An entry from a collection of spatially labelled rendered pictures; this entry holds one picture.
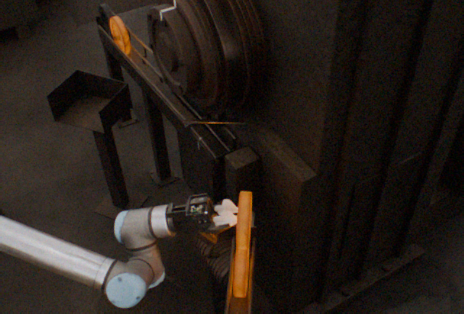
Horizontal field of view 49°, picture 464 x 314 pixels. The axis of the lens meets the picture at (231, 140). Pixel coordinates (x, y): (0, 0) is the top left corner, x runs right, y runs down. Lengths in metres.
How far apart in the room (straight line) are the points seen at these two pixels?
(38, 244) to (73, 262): 0.10
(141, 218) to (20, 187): 1.53
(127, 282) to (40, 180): 1.62
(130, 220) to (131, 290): 0.21
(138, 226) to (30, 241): 0.28
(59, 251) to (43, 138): 1.78
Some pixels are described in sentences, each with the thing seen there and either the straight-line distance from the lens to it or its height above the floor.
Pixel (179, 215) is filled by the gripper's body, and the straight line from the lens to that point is 1.40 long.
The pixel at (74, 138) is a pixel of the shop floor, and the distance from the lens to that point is 3.09.
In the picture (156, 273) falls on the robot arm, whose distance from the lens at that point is 1.49.
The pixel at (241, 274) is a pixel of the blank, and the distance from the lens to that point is 1.43.
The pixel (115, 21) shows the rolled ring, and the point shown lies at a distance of 2.52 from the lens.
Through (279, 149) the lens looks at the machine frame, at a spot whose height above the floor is 0.87.
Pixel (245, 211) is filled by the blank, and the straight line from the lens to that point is 1.35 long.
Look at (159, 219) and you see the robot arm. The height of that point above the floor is 0.87.
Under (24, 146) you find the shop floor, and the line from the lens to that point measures 3.14.
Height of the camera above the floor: 1.98
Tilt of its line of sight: 43 degrees down
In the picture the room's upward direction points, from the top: 2 degrees counter-clockwise
